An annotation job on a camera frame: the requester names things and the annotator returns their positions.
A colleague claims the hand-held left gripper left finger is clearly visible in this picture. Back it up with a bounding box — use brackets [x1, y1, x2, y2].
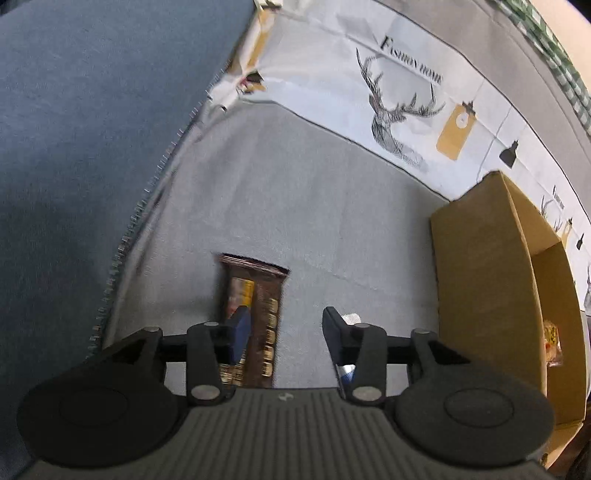
[86, 307, 253, 407]

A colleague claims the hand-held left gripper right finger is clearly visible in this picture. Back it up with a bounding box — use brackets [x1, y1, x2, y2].
[322, 306, 482, 407]

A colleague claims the brown chocolate bar packet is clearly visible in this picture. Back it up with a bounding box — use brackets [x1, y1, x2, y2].
[216, 252, 291, 389]

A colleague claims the cardboard box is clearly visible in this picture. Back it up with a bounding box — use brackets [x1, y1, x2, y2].
[429, 171, 585, 469]

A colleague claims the clear bag of yellow snacks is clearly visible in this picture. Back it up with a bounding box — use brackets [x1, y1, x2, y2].
[542, 320, 565, 368]

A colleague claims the shiny blue snack packet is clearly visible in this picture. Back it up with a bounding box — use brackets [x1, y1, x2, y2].
[339, 313, 362, 391]

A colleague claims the grey deer print bedsheet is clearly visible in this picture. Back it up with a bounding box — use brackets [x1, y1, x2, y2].
[88, 0, 591, 361]

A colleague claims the green checked cloth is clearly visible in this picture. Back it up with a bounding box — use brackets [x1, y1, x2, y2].
[489, 0, 591, 121]

